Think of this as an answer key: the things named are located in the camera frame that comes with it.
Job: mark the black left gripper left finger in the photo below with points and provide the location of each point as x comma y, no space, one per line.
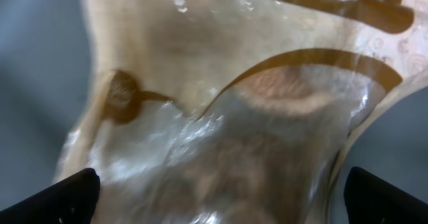
70,201

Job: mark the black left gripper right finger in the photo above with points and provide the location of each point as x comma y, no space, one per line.
371,200

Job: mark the grey plastic basket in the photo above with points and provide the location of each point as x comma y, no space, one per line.
45,68

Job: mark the beige snack bag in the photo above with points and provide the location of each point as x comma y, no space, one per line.
236,111

